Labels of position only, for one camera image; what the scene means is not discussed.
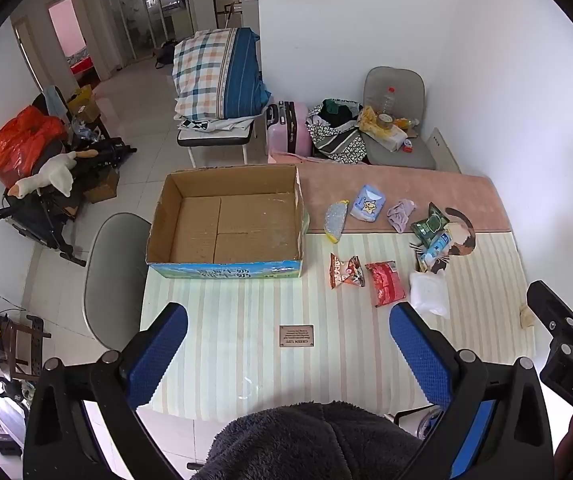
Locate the dark grey fleece garment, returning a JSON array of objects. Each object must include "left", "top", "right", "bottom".
[{"left": 204, "top": 400, "right": 424, "bottom": 480}]

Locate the white board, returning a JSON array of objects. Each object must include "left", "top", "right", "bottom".
[{"left": 427, "top": 127, "right": 462, "bottom": 174}]

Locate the clear plastic bottle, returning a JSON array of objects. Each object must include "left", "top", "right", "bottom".
[{"left": 379, "top": 86, "right": 397, "bottom": 117}]

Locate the black folded stroller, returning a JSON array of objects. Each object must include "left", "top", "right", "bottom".
[{"left": 0, "top": 136, "right": 138, "bottom": 267}]

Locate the pink suitcase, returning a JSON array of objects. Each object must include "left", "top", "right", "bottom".
[{"left": 265, "top": 101, "right": 313, "bottom": 159}]

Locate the blue tissue pack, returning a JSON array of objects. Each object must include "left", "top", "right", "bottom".
[{"left": 349, "top": 184, "right": 385, "bottom": 224}]

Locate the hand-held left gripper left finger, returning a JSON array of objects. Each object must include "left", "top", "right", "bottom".
[{"left": 24, "top": 302, "right": 190, "bottom": 480}]

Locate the grey padded chair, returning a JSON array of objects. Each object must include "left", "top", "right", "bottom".
[{"left": 363, "top": 66, "right": 437, "bottom": 171}]

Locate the black and white patterned bag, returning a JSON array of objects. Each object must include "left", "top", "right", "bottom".
[{"left": 306, "top": 98, "right": 370, "bottom": 165}]

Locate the white plastic bag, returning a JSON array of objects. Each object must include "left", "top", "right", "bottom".
[{"left": 409, "top": 270, "right": 451, "bottom": 319}]

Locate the green packet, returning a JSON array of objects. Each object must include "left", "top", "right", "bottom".
[{"left": 409, "top": 202, "right": 451, "bottom": 247}]

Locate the silver glitter pouch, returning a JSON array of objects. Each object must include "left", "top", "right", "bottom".
[{"left": 324, "top": 200, "right": 350, "bottom": 245}]

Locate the dark wooden chair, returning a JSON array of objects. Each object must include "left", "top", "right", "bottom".
[{"left": 0, "top": 291, "right": 52, "bottom": 392}]

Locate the red and white snack packet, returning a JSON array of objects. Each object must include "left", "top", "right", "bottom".
[{"left": 329, "top": 252, "right": 366, "bottom": 290}]

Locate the yellow cardboard box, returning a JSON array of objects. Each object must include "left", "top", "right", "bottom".
[{"left": 66, "top": 84, "right": 100, "bottom": 124}]

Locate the yellow plastic bag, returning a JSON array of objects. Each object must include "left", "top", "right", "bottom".
[{"left": 357, "top": 105, "right": 408, "bottom": 152}]

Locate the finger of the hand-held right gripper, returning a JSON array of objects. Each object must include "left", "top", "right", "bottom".
[{"left": 526, "top": 280, "right": 573, "bottom": 352}]

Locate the plaid folded bedding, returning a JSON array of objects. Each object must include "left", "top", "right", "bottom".
[{"left": 172, "top": 27, "right": 272, "bottom": 122}]

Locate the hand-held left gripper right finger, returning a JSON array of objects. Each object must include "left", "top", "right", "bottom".
[{"left": 389, "top": 302, "right": 554, "bottom": 480}]

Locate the orange plastic bag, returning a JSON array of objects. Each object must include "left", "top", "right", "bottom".
[{"left": 0, "top": 105, "right": 68, "bottom": 189}]

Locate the blue and white packet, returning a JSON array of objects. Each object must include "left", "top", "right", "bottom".
[{"left": 417, "top": 230, "right": 455, "bottom": 269}]

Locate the white goose plush toy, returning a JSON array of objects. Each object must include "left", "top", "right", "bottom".
[{"left": 7, "top": 150, "right": 98, "bottom": 199}]

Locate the purple cloth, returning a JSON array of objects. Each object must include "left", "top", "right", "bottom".
[{"left": 386, "top": 198, "right": 417, "bottom": 234}]

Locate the light blue cloth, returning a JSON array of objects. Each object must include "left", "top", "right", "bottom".
[{"left": 41, "top": 85, "right": 70, "bottom": 119}]

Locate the pink cloth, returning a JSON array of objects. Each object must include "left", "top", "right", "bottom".
[{"left": 268, "top": 149, "right": 317, "bottom": 166}]

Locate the small brown cardboard box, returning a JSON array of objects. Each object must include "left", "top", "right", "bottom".
[{"left": 83, "top": 167, "right": 120, "bottom": 205}]

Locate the grey round chair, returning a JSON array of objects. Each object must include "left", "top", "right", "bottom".
[{"left": 84, "top": 212, "right": 154, "bottom": 352}]

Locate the white cabinet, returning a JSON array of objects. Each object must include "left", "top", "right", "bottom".
[{"left": 224, "top": 0, "right": 260, "bottom": 29}]

